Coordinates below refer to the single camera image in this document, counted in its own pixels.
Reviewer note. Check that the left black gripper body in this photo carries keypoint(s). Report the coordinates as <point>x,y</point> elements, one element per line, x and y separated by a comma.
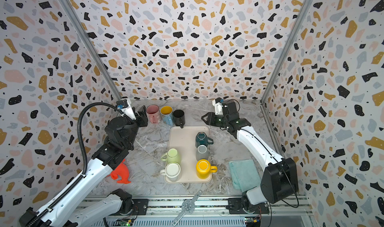
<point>141,116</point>

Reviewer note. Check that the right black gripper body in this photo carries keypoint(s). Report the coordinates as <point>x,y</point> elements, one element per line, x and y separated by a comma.
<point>214,119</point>

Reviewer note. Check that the pink mug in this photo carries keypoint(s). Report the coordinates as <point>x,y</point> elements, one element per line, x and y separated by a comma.
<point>153,113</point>

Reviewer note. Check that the dark green mug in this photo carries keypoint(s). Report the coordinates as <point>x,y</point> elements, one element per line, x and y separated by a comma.
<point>203,139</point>

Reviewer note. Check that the blue butterfly mug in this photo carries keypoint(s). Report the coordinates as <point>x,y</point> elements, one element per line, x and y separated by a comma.
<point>167,115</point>

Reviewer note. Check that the black mug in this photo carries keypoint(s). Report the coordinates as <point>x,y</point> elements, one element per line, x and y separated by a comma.
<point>179,118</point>

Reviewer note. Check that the light green mug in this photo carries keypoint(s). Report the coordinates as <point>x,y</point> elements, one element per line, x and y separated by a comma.
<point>172,156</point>

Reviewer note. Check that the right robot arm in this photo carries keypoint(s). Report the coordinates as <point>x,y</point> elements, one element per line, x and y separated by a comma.
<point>279,180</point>

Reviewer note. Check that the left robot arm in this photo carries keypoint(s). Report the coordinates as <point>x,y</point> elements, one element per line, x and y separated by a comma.
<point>61,210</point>

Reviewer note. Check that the grey mug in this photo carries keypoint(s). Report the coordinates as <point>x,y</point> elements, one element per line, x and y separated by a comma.
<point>202,153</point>

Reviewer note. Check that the yellow mug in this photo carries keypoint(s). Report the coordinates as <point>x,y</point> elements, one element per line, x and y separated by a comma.
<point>204,169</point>

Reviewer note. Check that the white mug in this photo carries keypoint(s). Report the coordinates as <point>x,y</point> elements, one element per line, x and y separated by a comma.
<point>172,171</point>

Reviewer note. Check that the beige plastic tray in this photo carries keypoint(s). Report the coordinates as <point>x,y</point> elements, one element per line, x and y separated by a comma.
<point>184,141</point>

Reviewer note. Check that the red shark toy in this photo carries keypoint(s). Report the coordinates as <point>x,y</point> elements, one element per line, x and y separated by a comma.
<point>121,174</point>

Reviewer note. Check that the light green cloth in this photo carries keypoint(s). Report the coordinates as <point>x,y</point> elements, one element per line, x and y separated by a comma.
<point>244,174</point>

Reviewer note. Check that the metal perforated bracket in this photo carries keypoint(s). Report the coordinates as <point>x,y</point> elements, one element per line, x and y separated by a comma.
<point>188,207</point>

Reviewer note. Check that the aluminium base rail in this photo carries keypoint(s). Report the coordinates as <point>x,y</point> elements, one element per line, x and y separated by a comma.
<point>198,211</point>

